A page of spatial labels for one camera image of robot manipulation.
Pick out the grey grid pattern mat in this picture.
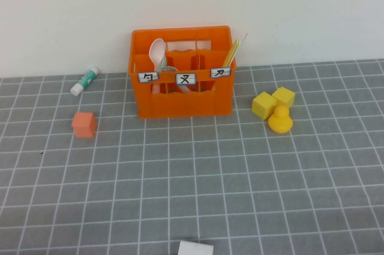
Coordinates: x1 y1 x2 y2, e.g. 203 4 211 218
0 59 384 255

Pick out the white paper sheet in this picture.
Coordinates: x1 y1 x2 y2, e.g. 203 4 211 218
178 239 215 255

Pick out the white plastic knife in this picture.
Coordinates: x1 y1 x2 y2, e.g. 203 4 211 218
225 41 242 68

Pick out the yellow rubber duck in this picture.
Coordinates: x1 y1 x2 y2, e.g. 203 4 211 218
268 104 294 134

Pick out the white plastic spoon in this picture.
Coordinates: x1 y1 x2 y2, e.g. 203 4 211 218
149 38 167 95

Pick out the yellow foam cube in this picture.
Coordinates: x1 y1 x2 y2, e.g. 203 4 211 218
272 86 296 108
251 91 278 121

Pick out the white paper label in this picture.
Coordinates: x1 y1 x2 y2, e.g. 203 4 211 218
137 71 160 83
210 67 232 79
175 72 197 85

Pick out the yellow plastic knife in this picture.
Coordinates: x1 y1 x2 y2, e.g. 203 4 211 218
221 38 241 67

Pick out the orange plastic cutlery holder crate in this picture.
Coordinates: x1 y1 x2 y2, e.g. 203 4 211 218
128 25 238 120

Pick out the grey plastic fork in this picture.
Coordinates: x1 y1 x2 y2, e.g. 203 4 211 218
163 65 193 94

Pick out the orange foam cube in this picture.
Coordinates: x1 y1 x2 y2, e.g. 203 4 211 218
71 112 98 139

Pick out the white and green glue stick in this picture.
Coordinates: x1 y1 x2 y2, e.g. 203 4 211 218
70 67 100 97

